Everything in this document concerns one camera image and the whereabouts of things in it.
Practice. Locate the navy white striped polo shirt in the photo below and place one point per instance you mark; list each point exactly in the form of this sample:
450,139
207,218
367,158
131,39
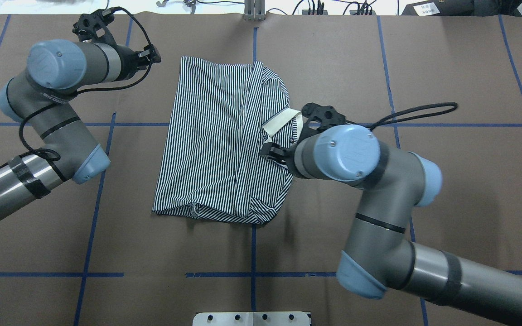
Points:
223,115

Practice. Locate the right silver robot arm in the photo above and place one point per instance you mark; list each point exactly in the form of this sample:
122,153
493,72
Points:
377,256

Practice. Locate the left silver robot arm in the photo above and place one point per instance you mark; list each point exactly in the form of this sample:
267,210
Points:
58,145

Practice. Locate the white mounting post base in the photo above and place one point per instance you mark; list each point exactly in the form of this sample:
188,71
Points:
271,318

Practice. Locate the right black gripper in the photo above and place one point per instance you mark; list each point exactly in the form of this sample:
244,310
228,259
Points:
289,155

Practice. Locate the aluminium frame post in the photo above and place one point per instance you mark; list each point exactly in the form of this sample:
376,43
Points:
254,10

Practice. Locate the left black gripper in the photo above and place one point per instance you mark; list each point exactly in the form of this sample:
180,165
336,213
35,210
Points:
128,64

